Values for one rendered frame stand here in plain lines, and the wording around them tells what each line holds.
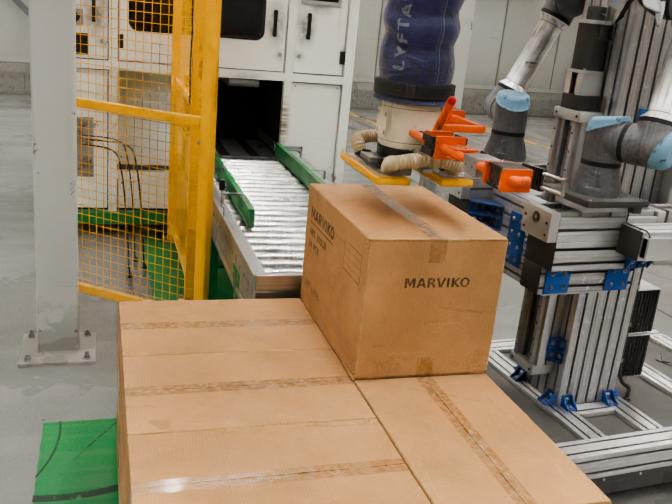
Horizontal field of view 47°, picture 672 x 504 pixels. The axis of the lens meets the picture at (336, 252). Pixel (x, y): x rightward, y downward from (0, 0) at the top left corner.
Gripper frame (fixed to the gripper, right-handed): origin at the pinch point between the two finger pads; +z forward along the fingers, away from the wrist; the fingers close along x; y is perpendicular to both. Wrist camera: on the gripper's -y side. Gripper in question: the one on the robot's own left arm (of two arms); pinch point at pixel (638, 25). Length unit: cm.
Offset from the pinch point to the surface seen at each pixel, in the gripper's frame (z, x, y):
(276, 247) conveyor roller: 97, -128, 46
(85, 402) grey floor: 152, -114, 121
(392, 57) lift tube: 14, -38, 47
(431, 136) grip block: 31, -16, 44
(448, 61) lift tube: 13.7, -33.2, 32.2
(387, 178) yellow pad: 45, -27, 50
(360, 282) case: 71, -18, 58
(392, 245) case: 59, -14, 52
